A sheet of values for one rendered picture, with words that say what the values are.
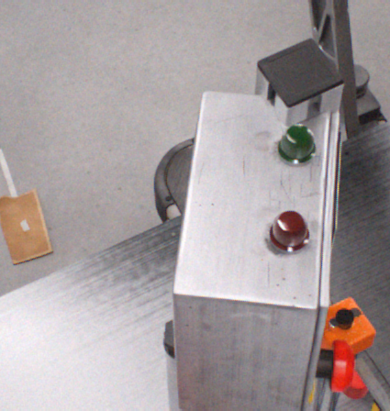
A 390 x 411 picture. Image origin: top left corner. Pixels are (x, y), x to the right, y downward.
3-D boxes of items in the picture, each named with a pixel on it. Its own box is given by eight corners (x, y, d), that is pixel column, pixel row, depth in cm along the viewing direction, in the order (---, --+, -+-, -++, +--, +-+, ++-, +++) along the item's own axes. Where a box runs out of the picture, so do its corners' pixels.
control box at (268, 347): (176, 412, 80) (170, 294, 65) (202, 226, 90) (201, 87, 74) (308, 427, 80) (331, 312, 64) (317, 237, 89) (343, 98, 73)
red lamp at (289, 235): (267, 252, 66) (269, 234, 64) (270, 219, 68) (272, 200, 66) (307, 257, 66) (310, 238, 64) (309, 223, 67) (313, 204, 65)
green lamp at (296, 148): (275, 165, 70) (277, 146, 68) (278, 135, 71) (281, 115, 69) (314, 169, 70) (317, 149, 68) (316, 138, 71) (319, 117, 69)
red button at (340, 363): (313, 375, 76) (355, 381, 75) (316, 327, 78) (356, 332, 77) (309, 396, 79) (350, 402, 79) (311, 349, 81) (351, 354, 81)
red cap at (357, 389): (336, 375, 131) (339, 364, 128) (362, 371, 131) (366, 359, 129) (344, 401, 129) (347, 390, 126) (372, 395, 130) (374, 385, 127)
